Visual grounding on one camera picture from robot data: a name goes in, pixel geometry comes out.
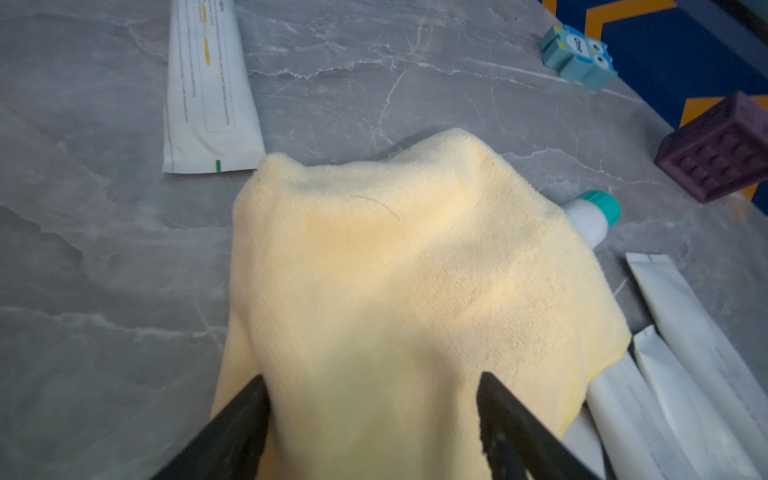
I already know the white tube green cap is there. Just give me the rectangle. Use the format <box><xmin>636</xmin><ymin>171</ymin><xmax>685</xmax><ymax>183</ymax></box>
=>
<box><xmin>561</xmin><ymin>190</ymin><xmax>621</xmax><ymax>249</ymax></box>

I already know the white tube black cap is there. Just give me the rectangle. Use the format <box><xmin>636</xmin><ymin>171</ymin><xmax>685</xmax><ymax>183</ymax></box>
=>
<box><xmin>162</xmin><ymin>0</ymin><xmax>266</xmax><ymax>174</ymax></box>

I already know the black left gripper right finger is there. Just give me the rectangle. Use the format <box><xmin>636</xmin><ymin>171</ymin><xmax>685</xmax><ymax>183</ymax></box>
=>
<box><xmin>476</xmin><ymin>371</ymin><xmax>595</xmax><ymax>480</ymax></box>

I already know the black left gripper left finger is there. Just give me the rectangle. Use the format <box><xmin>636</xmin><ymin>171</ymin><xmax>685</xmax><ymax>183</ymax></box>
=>
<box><xmin>153</xmin><ymin>375</ymin><xmax>270</xmax><ymax>480</ymax></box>

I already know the purple cube box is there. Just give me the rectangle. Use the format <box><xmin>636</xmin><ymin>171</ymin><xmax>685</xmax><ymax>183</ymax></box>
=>
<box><xmin>654</xmin><ymin>92</ymin><xmax>767</xmax><ymax>203</ymax></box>

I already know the white toothpaste tube purple cap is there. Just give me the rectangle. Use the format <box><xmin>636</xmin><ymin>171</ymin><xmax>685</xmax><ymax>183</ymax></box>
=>
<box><xmin>626</xmin><ymin>253</ymin><xmax>767</xmax><ymax>479</ymax></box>

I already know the teal small toy card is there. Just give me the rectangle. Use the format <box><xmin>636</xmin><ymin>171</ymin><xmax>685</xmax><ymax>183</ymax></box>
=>
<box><xmin>539</xmin><ymin>25</ymin><xmax>618</xmax><ymax>91</ymax></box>

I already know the yellow cleaning cloth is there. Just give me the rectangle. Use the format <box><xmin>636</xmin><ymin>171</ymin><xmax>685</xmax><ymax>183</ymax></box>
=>
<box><xmin>213</xmin><ymin>129</ymin><xmax>630</xmax><ymax>479</ymax></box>

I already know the white tube pink cap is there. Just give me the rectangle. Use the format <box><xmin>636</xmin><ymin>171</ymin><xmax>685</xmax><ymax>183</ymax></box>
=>
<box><xmin>563</xmin><ymin>404</ymin><xmax>606</xmax><ymax>479</ymax></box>

